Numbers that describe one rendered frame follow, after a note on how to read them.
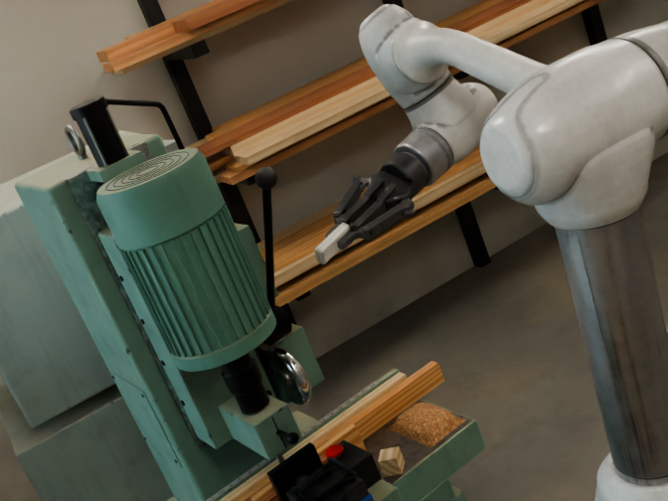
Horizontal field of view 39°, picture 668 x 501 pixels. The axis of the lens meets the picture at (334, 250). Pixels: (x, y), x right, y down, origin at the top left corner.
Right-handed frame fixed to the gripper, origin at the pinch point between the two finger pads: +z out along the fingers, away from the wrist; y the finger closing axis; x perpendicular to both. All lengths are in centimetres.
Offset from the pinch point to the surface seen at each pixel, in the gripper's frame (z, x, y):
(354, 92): -130, -113, 126
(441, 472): 8.9, -33.9, -25.3
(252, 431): 26.5, -20.1, -1.5
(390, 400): 2.4, -34.9, -8.7
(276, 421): 22.9, -20.0, -3.5
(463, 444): 2.8, -33.2, -25.4
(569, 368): -108, -178, 17
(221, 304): 20.3, 2.3, 4.6
